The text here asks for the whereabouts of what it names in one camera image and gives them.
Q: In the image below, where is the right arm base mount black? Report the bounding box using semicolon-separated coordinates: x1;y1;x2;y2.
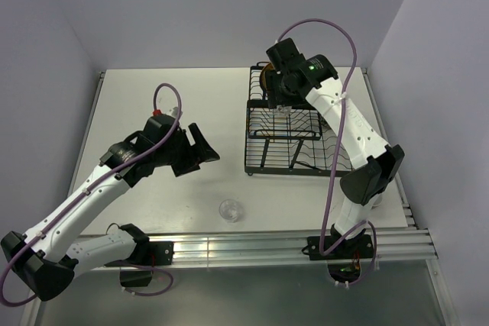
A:
301;234;376;261

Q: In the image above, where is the pink white mug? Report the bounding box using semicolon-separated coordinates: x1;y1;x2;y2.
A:
372;195;383;208

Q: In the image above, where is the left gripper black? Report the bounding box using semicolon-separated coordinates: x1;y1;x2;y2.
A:
154;123;219;176

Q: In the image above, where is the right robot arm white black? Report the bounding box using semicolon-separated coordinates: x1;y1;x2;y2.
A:
264;38;405;257

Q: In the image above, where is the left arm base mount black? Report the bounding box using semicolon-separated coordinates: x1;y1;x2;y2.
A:
105;241;174;298

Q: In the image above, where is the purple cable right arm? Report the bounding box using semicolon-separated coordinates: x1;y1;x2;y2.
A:
277;18;379;287

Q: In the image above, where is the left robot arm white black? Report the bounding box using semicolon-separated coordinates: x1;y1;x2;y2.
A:
1;115;220;301

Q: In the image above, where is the black wire dish rack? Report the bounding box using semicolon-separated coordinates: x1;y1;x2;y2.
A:
244;63;336;177

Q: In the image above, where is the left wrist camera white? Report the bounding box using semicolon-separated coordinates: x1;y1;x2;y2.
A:
152;106;183;118

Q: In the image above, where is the clear glass cup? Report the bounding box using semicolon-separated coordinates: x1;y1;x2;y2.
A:
273;105;292;118
219;199;241;223

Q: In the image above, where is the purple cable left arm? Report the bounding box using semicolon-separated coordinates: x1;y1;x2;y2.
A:
0;82;183;306

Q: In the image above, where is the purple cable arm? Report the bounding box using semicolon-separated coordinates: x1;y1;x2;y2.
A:
0;82;183;306
277;18;379;287

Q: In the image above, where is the yellow patterned plate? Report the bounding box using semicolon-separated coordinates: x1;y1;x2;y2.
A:
259;63;274;95

